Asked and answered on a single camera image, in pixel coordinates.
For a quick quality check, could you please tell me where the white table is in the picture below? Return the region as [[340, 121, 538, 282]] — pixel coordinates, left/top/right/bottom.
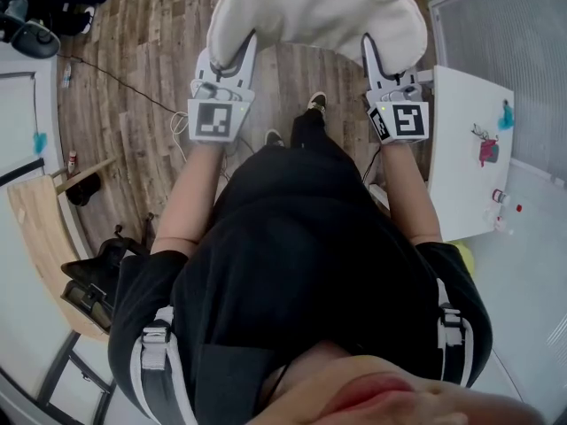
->
[[426, 64, 517, 243]]

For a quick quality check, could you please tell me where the grey right harness strap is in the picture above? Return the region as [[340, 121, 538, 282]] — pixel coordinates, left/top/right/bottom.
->
[[435, 276, 476, 389]]

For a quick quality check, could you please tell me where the person's left forearm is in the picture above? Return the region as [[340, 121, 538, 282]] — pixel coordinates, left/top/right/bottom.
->
[[152, 141, 225, 257]]

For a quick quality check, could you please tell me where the grey office chair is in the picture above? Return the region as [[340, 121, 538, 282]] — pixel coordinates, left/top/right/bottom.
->
[[0, 0, 62, 60]]

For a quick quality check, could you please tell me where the person's face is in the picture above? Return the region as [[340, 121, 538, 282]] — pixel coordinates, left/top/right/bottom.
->
[[246, 341, 547, 425]]

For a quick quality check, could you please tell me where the cream white cushion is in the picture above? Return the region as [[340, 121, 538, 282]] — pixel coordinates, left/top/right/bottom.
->
[[206, 0, 429, 75]]

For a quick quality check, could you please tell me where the black bag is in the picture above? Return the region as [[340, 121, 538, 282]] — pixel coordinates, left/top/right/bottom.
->
[[66, 172, 103, 208]]

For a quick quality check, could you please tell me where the person's black clothed body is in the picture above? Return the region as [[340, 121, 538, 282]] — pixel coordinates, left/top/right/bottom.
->
[[107, 107, 493, 425]]

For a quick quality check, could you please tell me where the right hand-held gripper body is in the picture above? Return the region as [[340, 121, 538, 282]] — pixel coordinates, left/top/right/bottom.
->
[[365, 71, 431, 146]]

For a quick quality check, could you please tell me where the person's right forearm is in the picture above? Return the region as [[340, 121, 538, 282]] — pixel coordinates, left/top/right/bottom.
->
[[379, 142, 444, 245]]

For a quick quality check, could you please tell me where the wooden stick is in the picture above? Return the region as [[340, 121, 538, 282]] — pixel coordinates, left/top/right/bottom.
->
[[50, 156, 118, 195]]

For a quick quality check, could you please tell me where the white cable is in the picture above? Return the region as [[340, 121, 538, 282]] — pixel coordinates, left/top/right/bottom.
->
[[169, 110, 192, 164]]

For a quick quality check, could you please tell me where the thin black cable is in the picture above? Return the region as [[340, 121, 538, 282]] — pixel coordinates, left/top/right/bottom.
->
[[57, 52, 192, 115]]

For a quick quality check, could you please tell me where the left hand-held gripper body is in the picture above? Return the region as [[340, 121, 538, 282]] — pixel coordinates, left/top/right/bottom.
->
[[187, 75, 257, 144]]

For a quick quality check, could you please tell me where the grey harness strap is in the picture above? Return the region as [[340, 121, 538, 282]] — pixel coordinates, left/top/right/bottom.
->
[[129, 305, 197, 425], [435, 276, 476, 389]]

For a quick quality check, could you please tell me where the pink object with wire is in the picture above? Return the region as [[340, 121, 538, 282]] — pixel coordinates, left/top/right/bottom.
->
[[470, 123, 501, 168]]

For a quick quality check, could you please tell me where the light wooden board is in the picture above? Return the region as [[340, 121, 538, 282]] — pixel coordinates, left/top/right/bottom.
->
[[5, 174, 111, 343]]

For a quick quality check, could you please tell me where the grey left harness strap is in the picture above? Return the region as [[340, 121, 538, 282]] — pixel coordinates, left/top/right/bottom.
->
[[129, 305, 197, 425]]

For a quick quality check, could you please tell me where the person's right shoe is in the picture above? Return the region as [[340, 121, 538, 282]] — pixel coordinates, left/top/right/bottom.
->
[[307, 90, 329, 115]]

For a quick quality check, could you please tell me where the black metal table frame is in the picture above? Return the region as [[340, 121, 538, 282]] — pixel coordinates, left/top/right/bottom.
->
[[36, 328, 117, 425]]

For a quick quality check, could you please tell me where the white power strip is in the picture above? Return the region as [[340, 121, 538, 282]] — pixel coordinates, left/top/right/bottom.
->
[[368, 182, 392, 212]]

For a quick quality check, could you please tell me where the yellow object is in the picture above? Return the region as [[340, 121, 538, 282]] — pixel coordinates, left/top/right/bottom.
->
[[455, 241, 476, 274]]

